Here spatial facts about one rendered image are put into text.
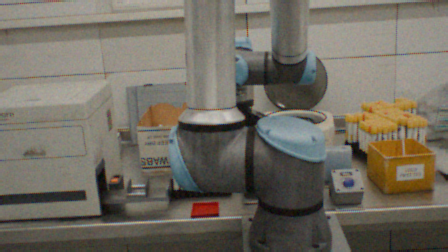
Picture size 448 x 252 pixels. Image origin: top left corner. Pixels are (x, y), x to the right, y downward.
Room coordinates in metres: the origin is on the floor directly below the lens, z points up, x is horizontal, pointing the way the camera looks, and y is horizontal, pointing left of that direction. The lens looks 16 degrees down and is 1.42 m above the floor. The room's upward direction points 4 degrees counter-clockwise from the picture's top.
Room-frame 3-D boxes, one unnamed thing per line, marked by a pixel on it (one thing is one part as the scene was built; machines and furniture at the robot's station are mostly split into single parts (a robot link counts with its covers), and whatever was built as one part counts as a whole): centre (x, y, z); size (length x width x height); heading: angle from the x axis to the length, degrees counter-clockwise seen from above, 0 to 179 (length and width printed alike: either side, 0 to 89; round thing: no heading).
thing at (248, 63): (1.11, -0.05, 1.23); 0.11 x 0.11 x 0.08; 81
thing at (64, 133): (1.28, 0.44, 1.03); 0.31 x 0.27 x 0.30; 89
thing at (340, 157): (1.27, -0.29, 0.92); 0.10 x 0.07 x 0.10; 80
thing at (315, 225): (0.82, -0.11, 1.00); 0.15 x 0.15 x 0.10
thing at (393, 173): (1.23, -0.46, 0.93); 0.13 x 0.13 x 0.10; 3
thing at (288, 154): (0.82, -0.11, 1.12); 0.13 x 0.12 x 0.14; 81
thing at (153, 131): (1.57, 0.14, 0.95); 0.29 x 0.25 x 0.15; 179
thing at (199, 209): (1.14, 0.06, 0.88); 0.07 x 0.07 x 0.01; 89
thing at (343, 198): (1.15, -0.29, 0.92); 0.13 x 0.07 x 0.08; 179
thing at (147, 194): (1.19, 0.25, 0.92); 0.21 x 0.07 x 0.05; 89
